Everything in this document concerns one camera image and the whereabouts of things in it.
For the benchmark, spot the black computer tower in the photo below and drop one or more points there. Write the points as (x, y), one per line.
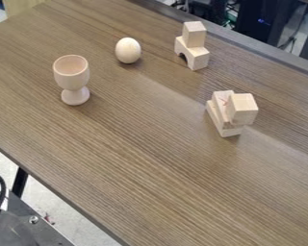
(260, 19)

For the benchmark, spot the wooden arch block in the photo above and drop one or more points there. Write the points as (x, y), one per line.
(196, 55)

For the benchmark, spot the wooden cube block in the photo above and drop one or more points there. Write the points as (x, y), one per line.
(242, 108)
(194, 33)

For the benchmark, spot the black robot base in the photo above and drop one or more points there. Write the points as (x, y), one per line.
(15, 224)

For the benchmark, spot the wooden egg cup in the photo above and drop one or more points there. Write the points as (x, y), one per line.
(71, 77)

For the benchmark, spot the wooden egg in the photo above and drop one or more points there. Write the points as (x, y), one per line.
(128, 50)

